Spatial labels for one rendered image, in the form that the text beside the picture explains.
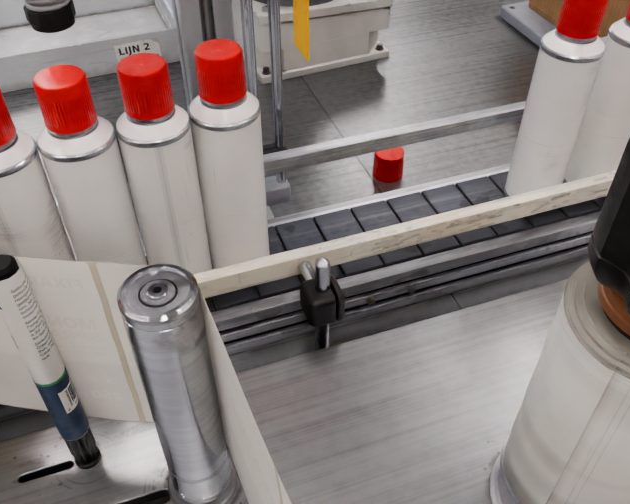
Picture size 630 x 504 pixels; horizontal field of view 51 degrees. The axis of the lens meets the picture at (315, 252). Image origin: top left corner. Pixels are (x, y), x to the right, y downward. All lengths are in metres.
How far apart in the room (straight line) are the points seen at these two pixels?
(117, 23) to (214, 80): 0.69
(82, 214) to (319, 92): 0.50
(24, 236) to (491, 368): 0.35
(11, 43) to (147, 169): 0.68
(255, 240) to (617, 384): 0.32
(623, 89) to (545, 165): 0.09
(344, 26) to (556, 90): 0.43
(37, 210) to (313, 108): 0.48
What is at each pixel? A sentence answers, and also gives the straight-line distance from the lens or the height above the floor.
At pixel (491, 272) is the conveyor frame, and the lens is 0.66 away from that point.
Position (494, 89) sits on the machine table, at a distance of 0.97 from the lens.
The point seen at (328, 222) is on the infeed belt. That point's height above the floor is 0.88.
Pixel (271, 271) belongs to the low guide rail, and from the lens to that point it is 0.55.
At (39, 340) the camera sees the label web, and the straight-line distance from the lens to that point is 0.39.
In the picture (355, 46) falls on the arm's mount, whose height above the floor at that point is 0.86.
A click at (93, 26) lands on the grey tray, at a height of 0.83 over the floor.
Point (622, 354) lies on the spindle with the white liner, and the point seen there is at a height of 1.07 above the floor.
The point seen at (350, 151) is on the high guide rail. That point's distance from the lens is 0.59.
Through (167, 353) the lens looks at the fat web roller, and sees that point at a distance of 0.33.
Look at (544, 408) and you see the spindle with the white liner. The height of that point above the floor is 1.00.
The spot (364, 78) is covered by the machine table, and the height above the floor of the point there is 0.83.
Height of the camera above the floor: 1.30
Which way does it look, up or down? 44 degrees down
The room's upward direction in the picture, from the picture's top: straight up
